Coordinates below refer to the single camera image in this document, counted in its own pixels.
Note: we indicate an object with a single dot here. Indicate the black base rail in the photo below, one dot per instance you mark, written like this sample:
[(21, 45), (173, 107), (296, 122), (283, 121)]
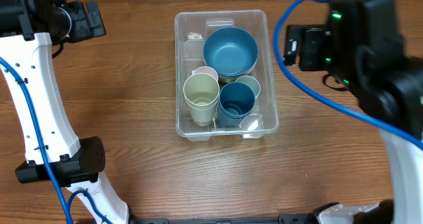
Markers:
[(281, 219)]

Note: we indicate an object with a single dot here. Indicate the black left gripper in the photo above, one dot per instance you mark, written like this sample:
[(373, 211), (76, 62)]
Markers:
[(82, 29)]

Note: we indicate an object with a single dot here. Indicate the tall cream cup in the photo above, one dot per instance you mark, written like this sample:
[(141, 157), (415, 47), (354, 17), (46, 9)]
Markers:
[(203, 111), (201, 91)]

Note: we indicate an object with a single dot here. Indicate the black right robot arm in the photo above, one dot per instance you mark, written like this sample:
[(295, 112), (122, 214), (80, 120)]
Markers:
[(361, 47)]

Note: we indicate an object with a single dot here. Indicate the tall blue cup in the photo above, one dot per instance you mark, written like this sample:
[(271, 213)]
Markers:
[(236, 100), (223, 121)]

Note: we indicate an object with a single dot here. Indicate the cream bowl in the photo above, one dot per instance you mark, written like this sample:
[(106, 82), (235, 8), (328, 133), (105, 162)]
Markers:
[(231, 78)]

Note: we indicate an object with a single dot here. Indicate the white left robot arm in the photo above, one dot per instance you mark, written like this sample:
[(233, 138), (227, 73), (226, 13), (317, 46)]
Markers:
[(33, 33)]

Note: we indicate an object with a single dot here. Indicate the small pink cup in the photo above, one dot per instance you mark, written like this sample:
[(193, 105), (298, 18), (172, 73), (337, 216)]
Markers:
[(208, 70)]

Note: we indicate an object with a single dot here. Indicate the clear plastic storage bin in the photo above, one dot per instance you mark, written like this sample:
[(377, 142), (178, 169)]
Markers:
[(191, 29)]

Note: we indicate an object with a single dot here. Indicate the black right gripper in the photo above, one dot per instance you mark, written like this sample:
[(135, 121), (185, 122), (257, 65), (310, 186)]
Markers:
[(320, 38)]

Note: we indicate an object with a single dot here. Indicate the small grey cup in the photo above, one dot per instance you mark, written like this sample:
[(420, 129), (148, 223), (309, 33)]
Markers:
[(252, 83)]

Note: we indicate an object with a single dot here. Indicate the dark blue bowl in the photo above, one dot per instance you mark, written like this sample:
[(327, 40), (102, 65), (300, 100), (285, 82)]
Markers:
[(230, 51)]

